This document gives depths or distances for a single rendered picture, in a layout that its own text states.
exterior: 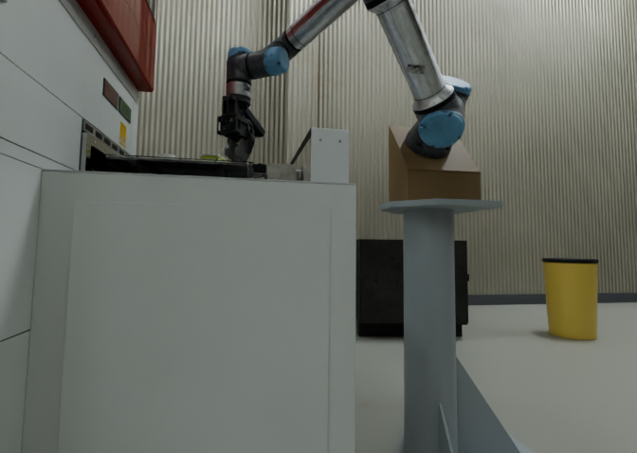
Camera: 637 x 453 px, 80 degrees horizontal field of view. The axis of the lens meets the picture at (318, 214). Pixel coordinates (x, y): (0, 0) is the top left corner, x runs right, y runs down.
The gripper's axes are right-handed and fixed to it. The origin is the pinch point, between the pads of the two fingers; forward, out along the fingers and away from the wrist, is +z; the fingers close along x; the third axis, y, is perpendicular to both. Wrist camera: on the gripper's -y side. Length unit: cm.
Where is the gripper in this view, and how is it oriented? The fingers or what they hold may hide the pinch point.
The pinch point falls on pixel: (240, 167)
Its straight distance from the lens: 117.3
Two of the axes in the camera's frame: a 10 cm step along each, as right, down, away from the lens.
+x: 9.0, -0.2, -4.3
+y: -4.3, -0.8, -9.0
